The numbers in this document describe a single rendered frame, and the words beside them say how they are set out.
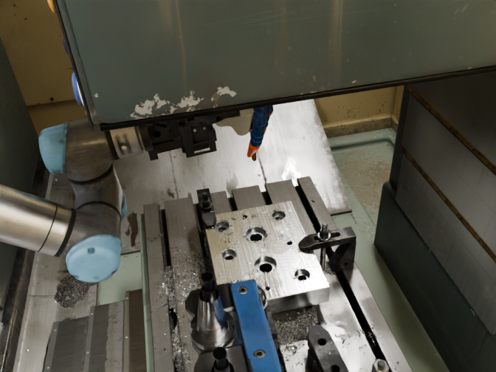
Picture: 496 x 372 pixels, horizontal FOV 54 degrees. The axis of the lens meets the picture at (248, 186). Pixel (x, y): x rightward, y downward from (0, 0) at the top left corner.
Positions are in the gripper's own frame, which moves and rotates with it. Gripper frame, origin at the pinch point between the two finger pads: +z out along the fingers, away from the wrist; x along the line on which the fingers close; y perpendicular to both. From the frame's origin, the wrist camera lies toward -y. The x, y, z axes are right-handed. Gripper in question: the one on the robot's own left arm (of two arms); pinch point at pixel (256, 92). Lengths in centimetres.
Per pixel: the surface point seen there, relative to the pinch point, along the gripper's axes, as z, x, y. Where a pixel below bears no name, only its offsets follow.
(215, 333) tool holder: -16.2, 31.4, 16.8
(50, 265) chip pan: -62, -50, 71
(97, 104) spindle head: -21.1, 31.2, -19.3
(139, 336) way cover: -35, -9, 65
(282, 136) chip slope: 27, -81, 65
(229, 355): -15.1, 33.7, 18.9
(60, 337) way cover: -56, -18, 68
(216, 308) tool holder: -15.3, 30.7, 12.6
